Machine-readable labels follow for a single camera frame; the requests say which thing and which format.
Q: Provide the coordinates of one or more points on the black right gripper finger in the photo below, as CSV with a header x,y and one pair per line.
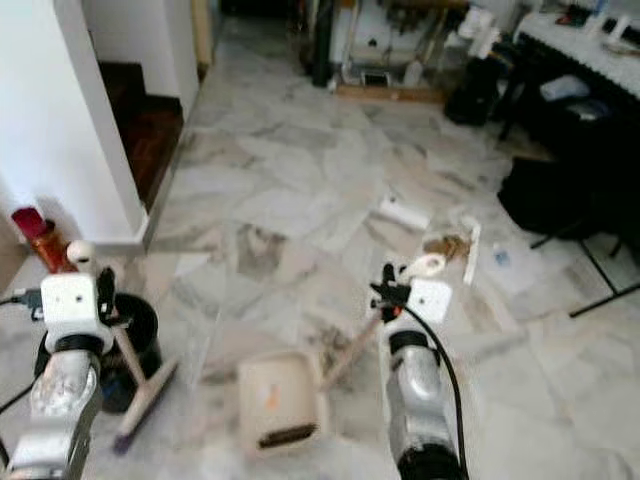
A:
x,y
388,276

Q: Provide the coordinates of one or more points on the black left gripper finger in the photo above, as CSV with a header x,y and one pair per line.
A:
x,y
105,288

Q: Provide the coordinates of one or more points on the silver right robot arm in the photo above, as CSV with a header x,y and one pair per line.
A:
x,y
420,410

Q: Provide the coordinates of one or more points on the black plastic bucket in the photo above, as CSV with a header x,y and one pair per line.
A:
x,y
148,325

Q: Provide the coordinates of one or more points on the long white carton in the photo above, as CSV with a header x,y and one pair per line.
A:
x,y
404,213

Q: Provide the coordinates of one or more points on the brown open cardboard box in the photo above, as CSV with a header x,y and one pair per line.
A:
x,y
446,245

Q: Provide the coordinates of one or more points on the red cylindrical can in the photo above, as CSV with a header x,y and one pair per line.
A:
x,y
50,248

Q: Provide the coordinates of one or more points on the long white cardboard strip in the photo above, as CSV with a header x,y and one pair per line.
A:
x,y
471,250

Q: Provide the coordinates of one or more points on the tall wooden cabinet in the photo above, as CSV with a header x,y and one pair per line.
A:
x,y
8,265

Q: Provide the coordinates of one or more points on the small plastic water bottle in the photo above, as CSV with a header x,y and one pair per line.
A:
x,y
502,257

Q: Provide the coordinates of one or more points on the dark wooden staircase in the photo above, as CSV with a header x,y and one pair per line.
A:
x,y
155,135

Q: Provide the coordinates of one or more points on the dark brown wrapper bar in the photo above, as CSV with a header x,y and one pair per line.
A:
x,y
285,436

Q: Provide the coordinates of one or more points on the long brown cardboard box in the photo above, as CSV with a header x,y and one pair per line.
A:
x,y
390,94

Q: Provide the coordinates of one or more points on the black fabric bag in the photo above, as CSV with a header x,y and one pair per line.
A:
x,y
565,195

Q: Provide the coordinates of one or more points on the black folding chair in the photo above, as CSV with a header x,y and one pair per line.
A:
x,y
590,265

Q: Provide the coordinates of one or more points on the black canister appliance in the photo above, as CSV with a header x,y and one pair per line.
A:
x,y
473,90

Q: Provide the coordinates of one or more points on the white metal rack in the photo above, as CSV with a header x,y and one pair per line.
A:
x,y
395,40

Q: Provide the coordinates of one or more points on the black rolled mat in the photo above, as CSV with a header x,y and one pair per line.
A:
x,y
323,45

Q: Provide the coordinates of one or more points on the white folded garment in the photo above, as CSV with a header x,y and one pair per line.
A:
x,y
565,88

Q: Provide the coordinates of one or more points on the white paper rolls pack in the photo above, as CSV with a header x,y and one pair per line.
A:
x,y
480,30

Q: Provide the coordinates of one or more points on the white lace tablecloth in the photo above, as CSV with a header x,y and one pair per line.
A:
x,y
575,50

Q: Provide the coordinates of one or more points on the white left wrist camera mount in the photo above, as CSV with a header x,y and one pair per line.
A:
x,y
72,300

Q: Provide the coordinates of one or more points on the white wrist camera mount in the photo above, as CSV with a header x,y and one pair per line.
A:
x,y
72,300
430,300

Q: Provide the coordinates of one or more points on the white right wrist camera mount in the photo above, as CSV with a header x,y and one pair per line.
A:
x,y
430,300

